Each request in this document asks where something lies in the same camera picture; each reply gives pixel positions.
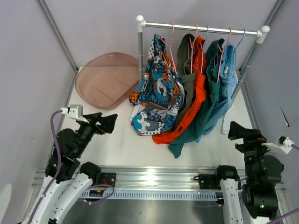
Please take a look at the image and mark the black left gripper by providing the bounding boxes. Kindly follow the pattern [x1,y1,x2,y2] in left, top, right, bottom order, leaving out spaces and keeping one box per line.
[75,112,118,156]

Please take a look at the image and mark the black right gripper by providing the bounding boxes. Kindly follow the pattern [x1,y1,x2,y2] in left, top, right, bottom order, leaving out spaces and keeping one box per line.
[228,119,276,182]

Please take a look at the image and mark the dark teal shorts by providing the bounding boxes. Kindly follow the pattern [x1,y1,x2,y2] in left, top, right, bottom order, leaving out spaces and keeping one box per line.
[168,38,225,159]

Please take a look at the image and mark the light blue shorts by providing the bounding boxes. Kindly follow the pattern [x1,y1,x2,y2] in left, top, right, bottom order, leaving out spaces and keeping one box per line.
[196,43,237,142]

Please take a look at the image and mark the pink hanger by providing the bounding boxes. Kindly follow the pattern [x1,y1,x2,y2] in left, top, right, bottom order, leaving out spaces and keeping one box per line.
[189,24,198,73]
[217,27,232,82]
[162,22,178,75]

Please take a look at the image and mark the blue hanger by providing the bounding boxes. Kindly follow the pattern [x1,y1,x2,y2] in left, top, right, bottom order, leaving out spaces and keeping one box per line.
[234,28,246,51]
[199,24,209,73]

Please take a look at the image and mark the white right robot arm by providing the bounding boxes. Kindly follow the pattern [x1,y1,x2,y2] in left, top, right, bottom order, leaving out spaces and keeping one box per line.
[213,121,284,224]

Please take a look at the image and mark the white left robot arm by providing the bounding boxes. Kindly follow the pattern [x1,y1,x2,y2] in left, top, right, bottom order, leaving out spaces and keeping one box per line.
[23,107,118,224]

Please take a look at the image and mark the patterned blue orange shorts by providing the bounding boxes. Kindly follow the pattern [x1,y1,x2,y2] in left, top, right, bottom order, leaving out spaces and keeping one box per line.
[129,34,185,135]

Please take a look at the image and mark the olive green shorts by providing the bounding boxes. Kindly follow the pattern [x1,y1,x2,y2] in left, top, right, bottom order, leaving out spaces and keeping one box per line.
[172,33,195,131]

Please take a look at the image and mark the pink translucent plastic basin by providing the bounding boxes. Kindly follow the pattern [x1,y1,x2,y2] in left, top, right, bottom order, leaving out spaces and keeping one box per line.
[75,52,139,111]

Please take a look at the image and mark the silver white clothes rack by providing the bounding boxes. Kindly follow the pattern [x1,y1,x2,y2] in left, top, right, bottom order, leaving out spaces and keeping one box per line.
[129,14,271,135]

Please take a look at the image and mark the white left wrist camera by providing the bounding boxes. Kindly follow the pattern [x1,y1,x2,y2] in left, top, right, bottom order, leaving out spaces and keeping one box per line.
[60,105,89,123]

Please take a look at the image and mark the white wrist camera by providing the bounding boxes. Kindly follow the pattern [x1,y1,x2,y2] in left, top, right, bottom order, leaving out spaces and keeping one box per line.
[262,135,294,154]
[60,105,89,123]

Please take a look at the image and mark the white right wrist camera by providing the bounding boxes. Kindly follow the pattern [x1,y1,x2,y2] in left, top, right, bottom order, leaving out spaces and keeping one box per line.
[262,135,294,154]

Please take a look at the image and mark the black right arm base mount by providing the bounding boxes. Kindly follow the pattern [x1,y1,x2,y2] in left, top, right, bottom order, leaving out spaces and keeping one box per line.
[193,174,221,190]

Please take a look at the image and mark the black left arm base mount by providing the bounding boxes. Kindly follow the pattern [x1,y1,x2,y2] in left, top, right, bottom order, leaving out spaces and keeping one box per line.
[98,172,117,187]

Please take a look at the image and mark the grey slotted cable duct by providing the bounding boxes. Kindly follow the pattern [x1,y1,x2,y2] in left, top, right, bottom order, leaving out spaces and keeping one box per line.
[77,189,218,202]

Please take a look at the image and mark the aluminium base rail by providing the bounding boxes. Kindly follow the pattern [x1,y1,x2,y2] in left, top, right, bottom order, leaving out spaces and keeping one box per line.
[31,165,287,193]

